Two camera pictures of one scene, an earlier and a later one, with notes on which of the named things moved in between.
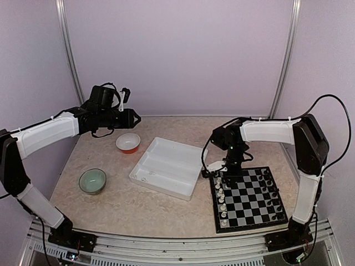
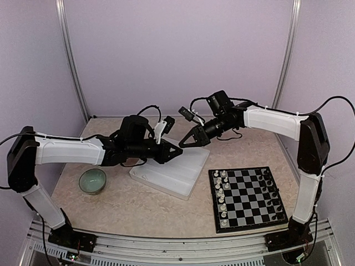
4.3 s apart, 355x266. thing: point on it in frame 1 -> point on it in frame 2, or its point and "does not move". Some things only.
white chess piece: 218,180 does not move
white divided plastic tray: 170,167 does not move
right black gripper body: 238,172 -> 205,139
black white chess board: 255,200 does not move
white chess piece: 221,200 does not move
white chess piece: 223,206 does not move
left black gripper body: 121,123 -> 161,157
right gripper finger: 227,180 -> 192,131
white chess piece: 220,192 does not move
